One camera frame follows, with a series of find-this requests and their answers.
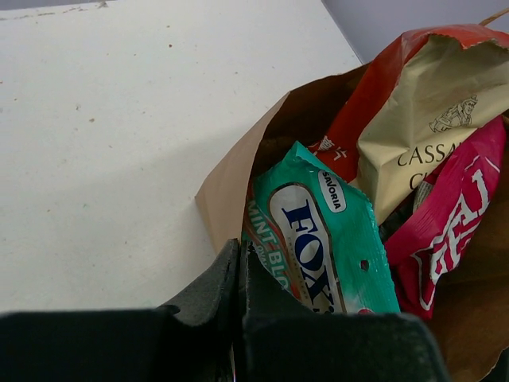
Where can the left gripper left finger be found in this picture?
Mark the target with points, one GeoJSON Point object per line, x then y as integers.
{"type": "Point", "coordinates": [188, 338]}

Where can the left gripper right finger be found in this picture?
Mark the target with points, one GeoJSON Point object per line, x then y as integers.
{"type": "Point", "coordinates": [282, 340]}

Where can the teal Fox's mint candy bag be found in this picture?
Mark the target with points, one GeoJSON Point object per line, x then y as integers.
{"type": "Point", "coordinates": [317, 236]}

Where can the pink REAL crisps bag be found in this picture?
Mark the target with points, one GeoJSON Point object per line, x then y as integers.
{"type": "Point", "coordinates": [433, 239]}

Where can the brown paper bag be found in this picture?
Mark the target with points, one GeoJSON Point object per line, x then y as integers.
{"type": "Point", "coordinates": [470, 310]}

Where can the red cream cassava chips bag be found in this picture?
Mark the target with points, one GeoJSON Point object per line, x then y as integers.
{"type": "Point", "coordinates": [423, 95]}

